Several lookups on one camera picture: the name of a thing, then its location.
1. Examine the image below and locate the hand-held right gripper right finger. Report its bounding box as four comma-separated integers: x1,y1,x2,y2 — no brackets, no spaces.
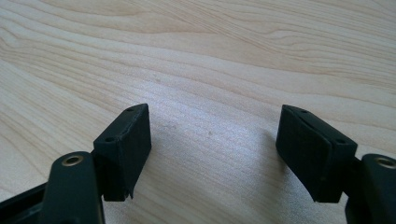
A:
275,104,359,203

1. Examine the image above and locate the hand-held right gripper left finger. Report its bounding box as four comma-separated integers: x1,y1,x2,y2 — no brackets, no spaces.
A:
92,103,152,203

